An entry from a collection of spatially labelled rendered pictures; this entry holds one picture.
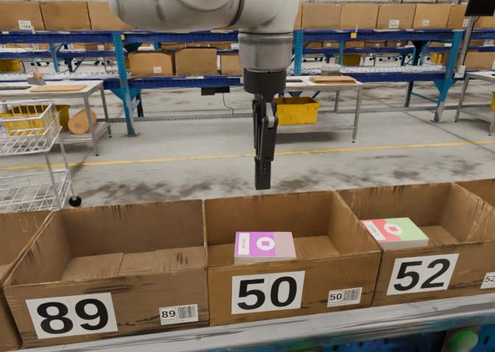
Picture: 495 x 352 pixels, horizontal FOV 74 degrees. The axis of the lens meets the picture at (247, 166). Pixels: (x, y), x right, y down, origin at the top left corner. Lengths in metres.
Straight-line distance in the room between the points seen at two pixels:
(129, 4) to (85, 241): 0.76
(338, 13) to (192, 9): 5.06
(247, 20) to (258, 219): 0.64
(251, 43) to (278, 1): 0.07
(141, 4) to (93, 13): 4.80
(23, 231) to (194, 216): 0.46
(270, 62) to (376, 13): 5.19
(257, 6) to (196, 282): 0.53
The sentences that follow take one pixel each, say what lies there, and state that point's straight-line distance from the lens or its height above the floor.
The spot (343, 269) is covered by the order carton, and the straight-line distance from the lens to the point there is 0.80.
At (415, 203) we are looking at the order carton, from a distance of 1.19.
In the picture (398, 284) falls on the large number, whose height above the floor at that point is 0.95.
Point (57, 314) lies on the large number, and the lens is 0.83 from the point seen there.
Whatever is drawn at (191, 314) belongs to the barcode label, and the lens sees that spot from 0.80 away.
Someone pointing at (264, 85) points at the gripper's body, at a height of 1.42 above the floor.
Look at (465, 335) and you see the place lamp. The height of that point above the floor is 0.84.
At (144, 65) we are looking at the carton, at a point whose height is 0.93.
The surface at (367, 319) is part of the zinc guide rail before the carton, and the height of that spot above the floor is 0.89.
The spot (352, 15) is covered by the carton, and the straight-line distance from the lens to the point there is 5.55.
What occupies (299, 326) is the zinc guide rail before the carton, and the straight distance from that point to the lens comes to 0.83.
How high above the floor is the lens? 1.52
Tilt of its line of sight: 24 degrees down
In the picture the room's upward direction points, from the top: straight up
